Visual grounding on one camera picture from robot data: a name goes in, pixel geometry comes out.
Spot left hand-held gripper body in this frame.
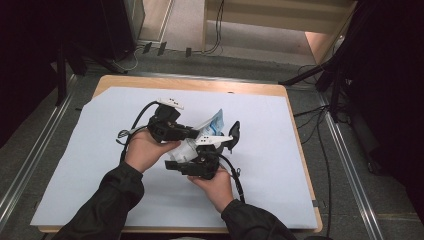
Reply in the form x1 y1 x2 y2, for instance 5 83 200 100
146 97 192 144

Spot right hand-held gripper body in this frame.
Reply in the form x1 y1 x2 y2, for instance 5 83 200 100
179 134 234 181

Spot person's right hand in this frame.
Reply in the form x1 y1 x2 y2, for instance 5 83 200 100
187 166 235 214

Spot person's left hand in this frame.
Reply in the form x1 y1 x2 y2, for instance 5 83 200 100
123 128 183 174

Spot white paper sheet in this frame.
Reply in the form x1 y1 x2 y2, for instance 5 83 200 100
29 86 318 229

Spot dark cabinet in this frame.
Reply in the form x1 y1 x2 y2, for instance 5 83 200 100
99 0 146 63

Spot black stand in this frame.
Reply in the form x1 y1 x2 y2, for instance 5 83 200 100
49 33 129 108
278 49 354 124

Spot wooden shelf unit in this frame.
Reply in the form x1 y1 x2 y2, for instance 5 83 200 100
201 0 359 66

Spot dark curtain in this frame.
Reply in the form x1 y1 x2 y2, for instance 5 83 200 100
336 0 424 218
0 0 104 148

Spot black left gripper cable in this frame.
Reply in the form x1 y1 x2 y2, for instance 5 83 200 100
119 100 161 164

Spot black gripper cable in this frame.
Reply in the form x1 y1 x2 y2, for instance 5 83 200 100
119 100 161 164
218 153 246 204

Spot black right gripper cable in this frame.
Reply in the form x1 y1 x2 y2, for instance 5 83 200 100
218 153 246 204

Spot grey braided cable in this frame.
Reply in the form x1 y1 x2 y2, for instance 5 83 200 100
116 126 149 145

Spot white floor cable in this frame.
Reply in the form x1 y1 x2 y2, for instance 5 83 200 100
111 44 148 72

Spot black hanging cables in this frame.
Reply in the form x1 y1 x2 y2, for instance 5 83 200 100
202 0 225 55

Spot thin black floor cable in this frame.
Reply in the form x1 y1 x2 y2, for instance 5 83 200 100
293 104 331 134

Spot long black floor cable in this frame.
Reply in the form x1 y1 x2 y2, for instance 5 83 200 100
314 106 334 231

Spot metal floor rail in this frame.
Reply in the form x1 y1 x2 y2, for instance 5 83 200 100
0 73 78 233
316 93 384 240

